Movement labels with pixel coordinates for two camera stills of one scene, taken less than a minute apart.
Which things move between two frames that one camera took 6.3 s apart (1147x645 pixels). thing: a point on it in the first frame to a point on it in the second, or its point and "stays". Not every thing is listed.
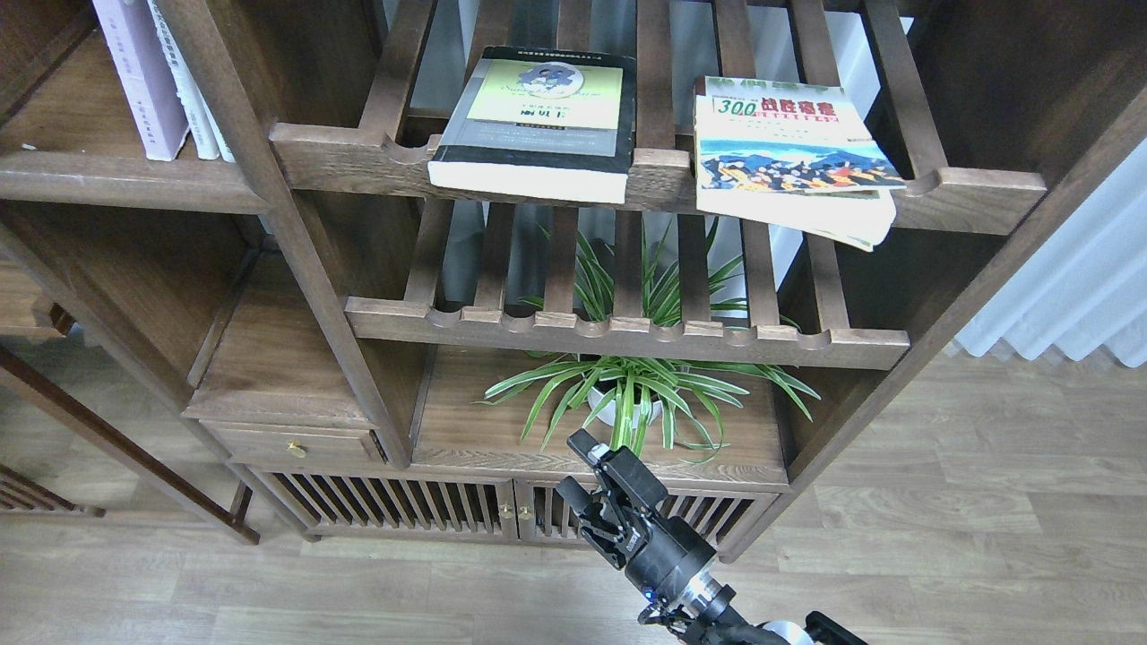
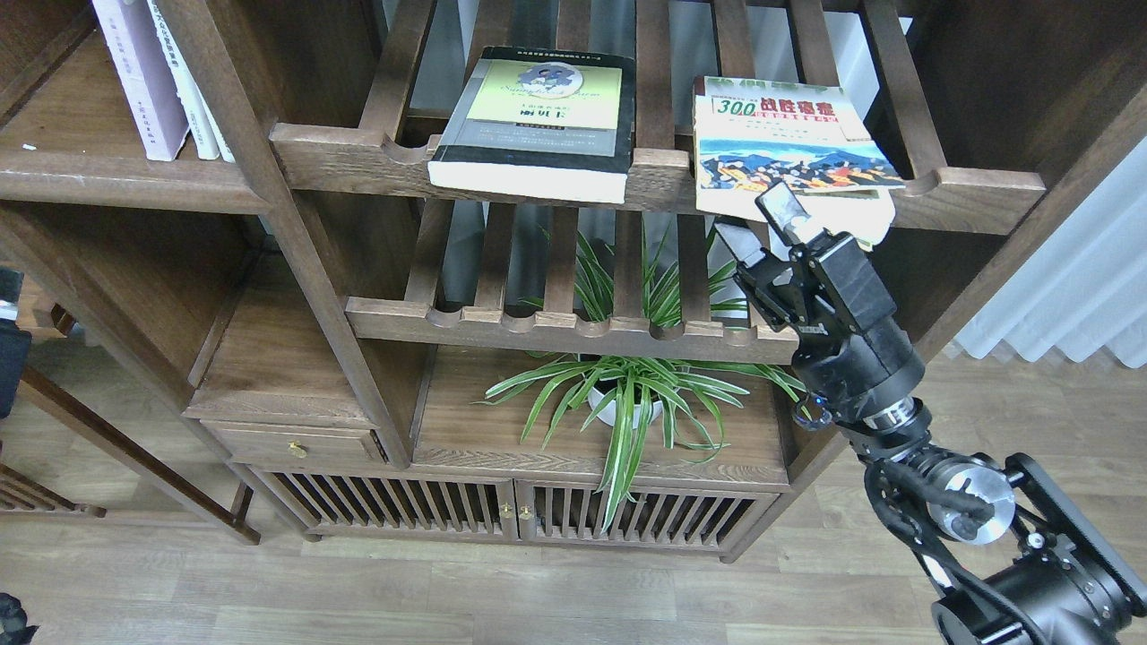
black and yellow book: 544,123 stays
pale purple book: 142,65 stays
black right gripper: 670,559 to 849,355
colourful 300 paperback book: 791,156 stays
